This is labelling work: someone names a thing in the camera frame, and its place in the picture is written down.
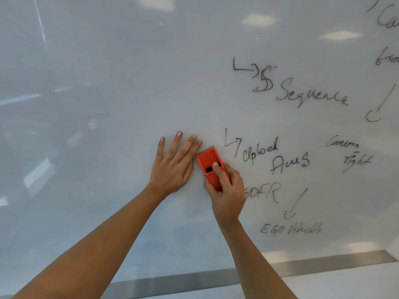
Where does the person's left hand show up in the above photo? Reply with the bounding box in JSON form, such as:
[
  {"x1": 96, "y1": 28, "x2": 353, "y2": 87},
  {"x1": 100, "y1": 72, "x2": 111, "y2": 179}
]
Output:
[{"x1": 147, "y1": 131, "x2": 203, "y2": 200}]

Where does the person's right hand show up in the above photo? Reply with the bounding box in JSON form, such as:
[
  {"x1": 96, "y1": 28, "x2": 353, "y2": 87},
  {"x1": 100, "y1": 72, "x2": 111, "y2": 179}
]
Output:
[{"x1": 204, "y1": 162, "x2": 247, "y2": 228}]

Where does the red whiteboard eraser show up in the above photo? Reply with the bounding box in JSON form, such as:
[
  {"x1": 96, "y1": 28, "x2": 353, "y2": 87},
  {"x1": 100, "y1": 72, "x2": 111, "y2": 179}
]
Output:
[{"x1": 196, "y1": 146, "x2": 231, "y2": 193}]

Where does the person's left forearm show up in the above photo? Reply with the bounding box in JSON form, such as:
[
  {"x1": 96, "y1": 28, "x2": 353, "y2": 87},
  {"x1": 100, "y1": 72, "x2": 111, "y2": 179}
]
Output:
[{"x1": 10, "y1": 183, "x2": 166, "y2": 299}]

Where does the person's right forearm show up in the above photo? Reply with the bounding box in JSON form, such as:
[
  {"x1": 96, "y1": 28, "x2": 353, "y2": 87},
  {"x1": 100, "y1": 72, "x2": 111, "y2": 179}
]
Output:
[{"x1": 218, "y1": 220, "x2": 298, "y2": 299}]

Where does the white glass whiteboard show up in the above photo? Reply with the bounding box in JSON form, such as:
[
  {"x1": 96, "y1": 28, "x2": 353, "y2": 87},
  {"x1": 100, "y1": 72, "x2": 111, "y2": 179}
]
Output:
[{"x1": 0, "y1": 0, "x2": 399, "y2": 297}]

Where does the grey metal whiteboard rail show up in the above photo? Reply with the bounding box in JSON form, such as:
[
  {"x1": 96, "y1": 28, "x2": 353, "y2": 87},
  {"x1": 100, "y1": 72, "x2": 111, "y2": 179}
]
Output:
[{"x1": 0, "y1": 250, "x2": 399, "y2": 299}]

